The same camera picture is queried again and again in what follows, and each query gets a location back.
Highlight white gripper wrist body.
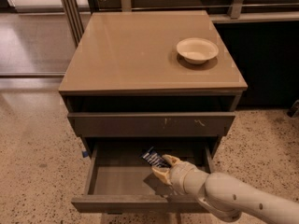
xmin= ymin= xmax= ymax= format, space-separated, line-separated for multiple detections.
xmin=170 ymin=161 xmax=209 ymax=195

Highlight closed grey upper drawer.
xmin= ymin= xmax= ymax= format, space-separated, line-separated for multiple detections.
xmin=67 ymin=112 xmax=235 ymax=138

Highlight open middle drawer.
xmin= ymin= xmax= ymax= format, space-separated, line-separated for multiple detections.
xmin=72 ymin=139 xmax=213 ymax=214

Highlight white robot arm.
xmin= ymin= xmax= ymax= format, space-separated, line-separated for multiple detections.
xmin=152 ymin=155 xmax=299 ymax=224

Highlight blue tape piece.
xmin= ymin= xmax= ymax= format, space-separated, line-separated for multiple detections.
xmin=82 ymin=150 xmax=89 ymax=158

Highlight grey drawer cabinet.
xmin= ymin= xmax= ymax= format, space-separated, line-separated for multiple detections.
xmin=59 ymin=11 xmax=247 ymax=152

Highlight metal shelf frame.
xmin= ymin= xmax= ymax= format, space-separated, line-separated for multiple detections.
xmin=61 ymin=0 xmax=299 ymax=41

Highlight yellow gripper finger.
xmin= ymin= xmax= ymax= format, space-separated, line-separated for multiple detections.
xmin=151 ymin=166 xmax=171 ymax=186
xmin=163 ymin=154 xmax=181 ymax=167

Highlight white paper bowl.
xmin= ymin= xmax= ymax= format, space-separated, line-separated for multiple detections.
xmin=177 ymin=38 xmax=219 ymax=64

